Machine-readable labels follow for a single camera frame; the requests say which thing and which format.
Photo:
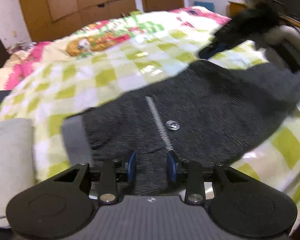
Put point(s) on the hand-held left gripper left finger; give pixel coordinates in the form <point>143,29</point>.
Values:
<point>131,167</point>

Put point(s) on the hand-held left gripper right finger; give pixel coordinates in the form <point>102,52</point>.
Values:
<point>171,167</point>

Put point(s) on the dark grey plaid pants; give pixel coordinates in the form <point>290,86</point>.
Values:
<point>205,110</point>

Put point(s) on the printed checked blanket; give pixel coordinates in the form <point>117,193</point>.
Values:
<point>95,70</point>

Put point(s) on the light grey pillow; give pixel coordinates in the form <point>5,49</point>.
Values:
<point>10,170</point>

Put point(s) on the pink blanket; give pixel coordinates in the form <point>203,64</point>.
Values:
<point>5,72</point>

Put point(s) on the pile of clothes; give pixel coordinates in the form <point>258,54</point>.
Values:
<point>22,46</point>

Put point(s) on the wooden wardrobe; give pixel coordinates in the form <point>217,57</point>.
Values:
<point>75,7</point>

